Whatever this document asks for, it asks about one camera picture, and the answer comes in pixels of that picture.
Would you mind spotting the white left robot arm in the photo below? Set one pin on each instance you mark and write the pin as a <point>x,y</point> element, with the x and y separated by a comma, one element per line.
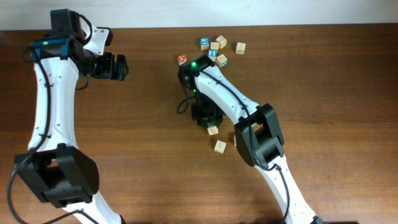
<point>54,168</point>

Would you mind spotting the wooden block dark green side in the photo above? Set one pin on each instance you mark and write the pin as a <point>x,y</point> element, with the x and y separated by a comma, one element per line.
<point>214,45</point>

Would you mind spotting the plain wooden block far right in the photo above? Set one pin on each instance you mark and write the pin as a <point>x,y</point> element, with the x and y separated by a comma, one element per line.
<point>240,48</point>

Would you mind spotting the wooden block blue 2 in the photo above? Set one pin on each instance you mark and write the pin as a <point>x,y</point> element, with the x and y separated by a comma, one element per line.
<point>212,54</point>

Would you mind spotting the wooden block blue top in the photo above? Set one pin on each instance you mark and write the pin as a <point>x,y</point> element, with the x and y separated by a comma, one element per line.
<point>204,43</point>

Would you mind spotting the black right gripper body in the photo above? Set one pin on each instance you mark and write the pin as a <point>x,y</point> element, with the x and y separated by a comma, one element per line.
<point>205,109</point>

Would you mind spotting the wooden block number 8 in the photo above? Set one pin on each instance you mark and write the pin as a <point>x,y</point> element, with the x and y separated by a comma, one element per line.
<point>220,146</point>

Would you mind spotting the wooden block red Q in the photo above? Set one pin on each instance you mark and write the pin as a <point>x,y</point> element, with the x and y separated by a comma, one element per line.
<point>182,59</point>

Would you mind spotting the wooden block J green N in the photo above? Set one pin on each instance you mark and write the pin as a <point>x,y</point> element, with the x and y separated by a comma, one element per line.
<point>221,60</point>

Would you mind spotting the wooden block green V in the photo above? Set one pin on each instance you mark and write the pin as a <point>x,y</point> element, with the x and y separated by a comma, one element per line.
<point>213,130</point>

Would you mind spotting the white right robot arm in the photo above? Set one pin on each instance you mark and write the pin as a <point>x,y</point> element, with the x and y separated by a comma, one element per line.
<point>258,136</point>

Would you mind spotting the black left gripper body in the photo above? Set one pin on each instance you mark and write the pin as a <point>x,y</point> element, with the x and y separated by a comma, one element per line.
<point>103,66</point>

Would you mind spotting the wooden block yellow side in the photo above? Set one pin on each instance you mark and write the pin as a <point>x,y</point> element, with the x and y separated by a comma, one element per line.
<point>221,41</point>

